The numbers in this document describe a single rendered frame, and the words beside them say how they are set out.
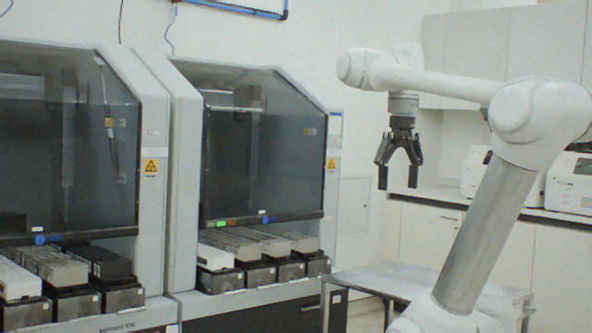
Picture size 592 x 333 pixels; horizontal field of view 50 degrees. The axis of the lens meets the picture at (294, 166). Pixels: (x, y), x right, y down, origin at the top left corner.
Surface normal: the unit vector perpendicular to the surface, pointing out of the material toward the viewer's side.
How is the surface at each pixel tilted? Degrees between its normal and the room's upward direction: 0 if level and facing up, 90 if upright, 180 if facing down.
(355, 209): 90
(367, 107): 90
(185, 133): 90
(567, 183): 90
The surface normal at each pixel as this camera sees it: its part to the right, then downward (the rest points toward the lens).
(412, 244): -0.75, 0.01
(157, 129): 0.66, 0.09
